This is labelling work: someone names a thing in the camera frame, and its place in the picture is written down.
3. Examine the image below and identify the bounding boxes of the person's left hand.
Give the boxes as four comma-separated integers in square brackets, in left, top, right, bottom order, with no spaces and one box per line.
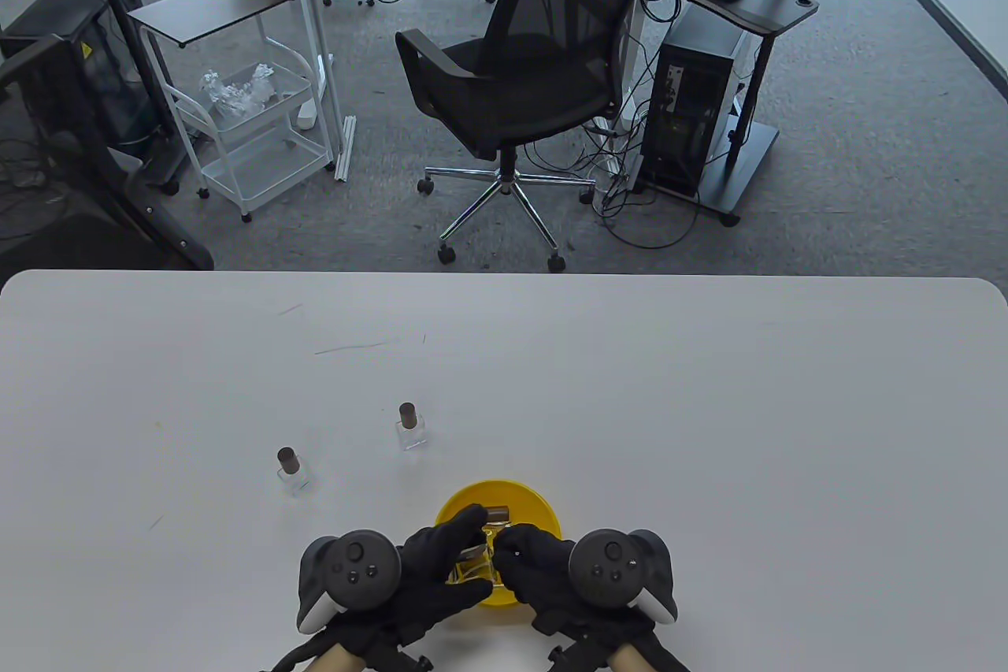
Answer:
[315,505,495,665]

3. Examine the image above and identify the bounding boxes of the person's right hand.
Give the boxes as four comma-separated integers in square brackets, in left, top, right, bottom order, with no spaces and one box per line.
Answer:
[492,524,690,672]

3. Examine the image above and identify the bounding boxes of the person's left forearm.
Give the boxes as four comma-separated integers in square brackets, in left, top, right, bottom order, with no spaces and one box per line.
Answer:
[303,644,355,672]

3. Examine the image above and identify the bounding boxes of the yellow bowl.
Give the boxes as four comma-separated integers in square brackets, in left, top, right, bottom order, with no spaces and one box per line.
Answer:
[435,479,562,608]

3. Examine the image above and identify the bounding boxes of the black and white tracking controller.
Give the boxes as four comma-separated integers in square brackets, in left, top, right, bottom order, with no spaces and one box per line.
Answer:
[569,529,678,624]
[297,530,402,635]

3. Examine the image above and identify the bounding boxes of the white metal utility cart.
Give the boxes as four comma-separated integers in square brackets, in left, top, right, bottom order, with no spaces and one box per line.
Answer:
[140,18,338,224]

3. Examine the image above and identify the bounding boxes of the black computer tower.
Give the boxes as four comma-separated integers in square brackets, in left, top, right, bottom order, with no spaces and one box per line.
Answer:
[639,4,749,200]

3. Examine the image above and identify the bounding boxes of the crumpled clear plastic wrap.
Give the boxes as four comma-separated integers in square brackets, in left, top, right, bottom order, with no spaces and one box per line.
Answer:
[198,62,276,115]

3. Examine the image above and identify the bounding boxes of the black mesh office chair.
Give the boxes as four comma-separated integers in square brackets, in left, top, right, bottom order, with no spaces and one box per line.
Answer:
[395,0,676,271]

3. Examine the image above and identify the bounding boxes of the black mobile computer stand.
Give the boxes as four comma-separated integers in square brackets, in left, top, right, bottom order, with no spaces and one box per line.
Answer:
[626,0,820,226]

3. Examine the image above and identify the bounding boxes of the black equipment cabinet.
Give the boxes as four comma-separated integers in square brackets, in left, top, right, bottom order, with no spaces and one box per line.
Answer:
[0,0,170,153]

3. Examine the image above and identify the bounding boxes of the dark wooden cart top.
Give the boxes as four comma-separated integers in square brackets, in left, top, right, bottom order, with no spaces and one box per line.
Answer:
[128,0,302,49]

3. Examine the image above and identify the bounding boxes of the black stand pole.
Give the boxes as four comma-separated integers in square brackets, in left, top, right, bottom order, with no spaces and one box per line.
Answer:
[73,0,190,196]

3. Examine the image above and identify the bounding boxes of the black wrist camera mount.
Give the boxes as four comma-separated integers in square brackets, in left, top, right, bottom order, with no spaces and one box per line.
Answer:
[547,633,607,671]
[370,633,434,671]

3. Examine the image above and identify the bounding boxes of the black floor cables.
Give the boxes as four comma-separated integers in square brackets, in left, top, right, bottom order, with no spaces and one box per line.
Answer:
[524,101,702,251]

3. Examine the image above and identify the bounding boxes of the white metal frame desk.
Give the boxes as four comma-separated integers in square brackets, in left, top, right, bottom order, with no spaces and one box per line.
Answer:
[206,0,724,182]

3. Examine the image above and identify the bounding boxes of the large black equipment frame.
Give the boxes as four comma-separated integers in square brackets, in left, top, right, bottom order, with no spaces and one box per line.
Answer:
[0,34,215,271]

